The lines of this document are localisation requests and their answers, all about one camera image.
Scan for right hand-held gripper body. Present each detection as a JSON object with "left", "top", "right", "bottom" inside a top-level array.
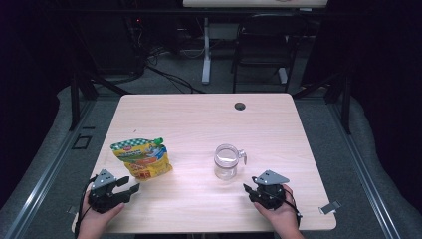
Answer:
[{"left": 248, "top": 169, "right": 291, "bottom": 211}]

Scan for right hand-held gripper cable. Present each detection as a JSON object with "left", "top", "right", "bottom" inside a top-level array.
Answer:
[{"left": 275, "top": 188, "right": 304, "bottom": 228}]

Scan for white desk leg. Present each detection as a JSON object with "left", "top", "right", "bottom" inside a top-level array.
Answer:
[{"left": 201, "top": 16, "right": 213, "bottom": 86}]

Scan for black rectangular floor bracket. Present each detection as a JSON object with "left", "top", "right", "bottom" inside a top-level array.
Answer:
[{"left": 71, "top": 133, "right": 94, "bottom": 150}]

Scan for yellow spout pouch green cap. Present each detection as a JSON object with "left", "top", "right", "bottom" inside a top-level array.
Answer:
[{"left": 109, "top": 136, "right": 173, "bottom": 182}]

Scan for person's right hand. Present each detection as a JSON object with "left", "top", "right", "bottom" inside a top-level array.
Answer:
[{"left": 253, "top": 185, "right": 301, "bottom": 232}]

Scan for black folding chair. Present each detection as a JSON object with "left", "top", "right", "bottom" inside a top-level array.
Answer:
[{"left": 231, "top": 13, "right": 308, "bottom": 94}]

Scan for dark computer case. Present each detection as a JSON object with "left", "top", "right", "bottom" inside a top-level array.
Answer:
[{"left": 79, "top": 13, "right": 147, "bottom": 76}]

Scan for light wooden desk top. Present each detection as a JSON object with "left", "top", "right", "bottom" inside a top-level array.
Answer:
[{"left": 182, "top": 0, "right": 328, "bottom": 9}]

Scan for left hand-held gripper cable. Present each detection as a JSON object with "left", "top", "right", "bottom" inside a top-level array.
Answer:
[{"left": 74, "top": 175, "right": 99, "bottom": 238}]

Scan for black metal frame stand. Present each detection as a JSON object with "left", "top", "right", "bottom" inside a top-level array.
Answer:
[
  {"left": 68, "top": 71, "right": 130, "bottom": 132},
  {"left": 292, "top": 71, "right": 352, "bottom": 135}
]

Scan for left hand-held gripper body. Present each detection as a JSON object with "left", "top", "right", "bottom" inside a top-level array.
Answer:
[{"left": 88, "top": 168, "right": 132, "bottom": 214}]

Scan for person's left hand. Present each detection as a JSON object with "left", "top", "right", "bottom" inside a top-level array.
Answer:
[{"left": 79, "top": 192, "right": 126, "bottom": 233}]

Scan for aluminium floor rail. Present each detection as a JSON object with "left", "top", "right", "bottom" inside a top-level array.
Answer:
[
  {"left": 3, "top": 99, "right": 98, "bottom": 239},
  {"left": 326, "top": 103, "right": 402, "bottom": 239}
]

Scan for hand-held gripper cable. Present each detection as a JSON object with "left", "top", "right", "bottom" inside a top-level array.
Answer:
[
  {"left": 275, "top": 188, "right": 304, "bottom": 228},
  {"left": 74, "top": 175, "right": 99, "bottom": 238}
]

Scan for black floor cables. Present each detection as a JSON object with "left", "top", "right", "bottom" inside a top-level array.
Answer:
[{"left": 143, "top": 64, "right": 205, "bottom": 95}]

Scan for clear glass jar with lid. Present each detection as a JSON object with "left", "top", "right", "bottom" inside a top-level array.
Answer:
[{"left": 213, "top": 143, "right": 248, "bottom": 181}]

